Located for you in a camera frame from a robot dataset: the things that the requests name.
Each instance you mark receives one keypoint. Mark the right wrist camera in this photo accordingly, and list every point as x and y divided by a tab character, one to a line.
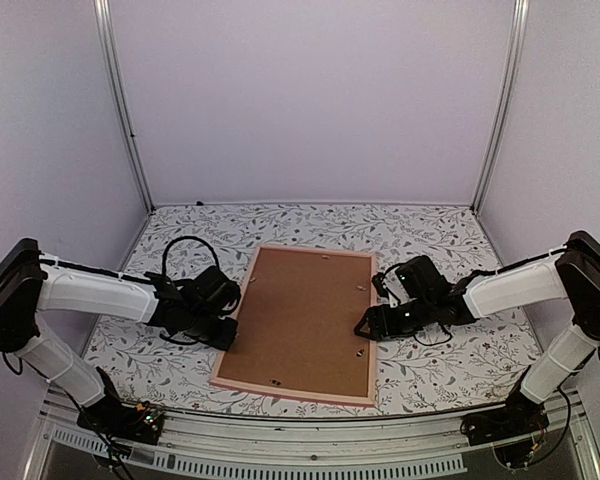
383	290

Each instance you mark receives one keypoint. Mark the left aluminium corner post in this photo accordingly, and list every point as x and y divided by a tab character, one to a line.
106	35

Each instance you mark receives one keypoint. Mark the right aluminium corner post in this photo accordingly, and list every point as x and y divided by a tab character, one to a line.
511	70

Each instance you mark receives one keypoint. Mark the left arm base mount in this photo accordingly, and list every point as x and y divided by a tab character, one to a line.
141	423

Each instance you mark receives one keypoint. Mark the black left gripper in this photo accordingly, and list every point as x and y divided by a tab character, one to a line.
225	341

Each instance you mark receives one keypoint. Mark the pink wooden picture frame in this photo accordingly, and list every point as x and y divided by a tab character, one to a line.
220	375

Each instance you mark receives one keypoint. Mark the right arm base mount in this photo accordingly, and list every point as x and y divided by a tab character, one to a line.
502	423

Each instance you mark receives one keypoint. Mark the brown backing board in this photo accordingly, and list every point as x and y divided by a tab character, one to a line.
300	320

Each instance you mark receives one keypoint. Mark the aluminium corner post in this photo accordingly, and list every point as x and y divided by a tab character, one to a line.
511	70
106	35

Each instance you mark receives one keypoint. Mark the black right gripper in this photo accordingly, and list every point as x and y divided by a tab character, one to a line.
384	330

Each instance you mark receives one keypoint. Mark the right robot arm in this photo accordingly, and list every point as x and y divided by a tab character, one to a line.
563	280

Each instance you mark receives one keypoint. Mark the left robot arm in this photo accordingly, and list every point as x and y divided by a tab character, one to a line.
32	282

